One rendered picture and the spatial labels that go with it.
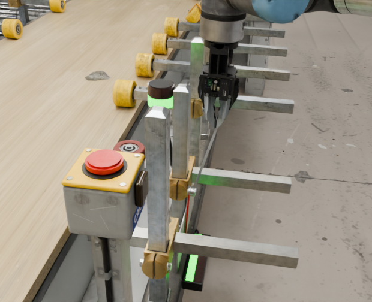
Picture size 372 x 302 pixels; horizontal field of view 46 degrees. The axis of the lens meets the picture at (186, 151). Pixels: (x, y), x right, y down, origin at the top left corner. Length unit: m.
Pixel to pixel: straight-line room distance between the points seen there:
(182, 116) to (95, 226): 0.54
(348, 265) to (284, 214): 0.42
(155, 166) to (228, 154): 2.10
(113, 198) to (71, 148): 0.71
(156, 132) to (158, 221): 0.19
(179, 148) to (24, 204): 0.36
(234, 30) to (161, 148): 0.29
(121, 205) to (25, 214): 0.52
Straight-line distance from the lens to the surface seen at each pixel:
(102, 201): 0.45
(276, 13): 0.76
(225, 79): 0.90
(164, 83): 0.97
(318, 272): 2.14
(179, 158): 1.03
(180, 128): 0.99
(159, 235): 0.85
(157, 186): 0.78
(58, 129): 1.25
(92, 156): 0.47
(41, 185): 1.03
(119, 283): 0.56
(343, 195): 2.65
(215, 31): 0.88
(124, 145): 1.13
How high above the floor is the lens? 1.48
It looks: 31 degrees down
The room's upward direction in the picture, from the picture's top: 2 degrees clockwise
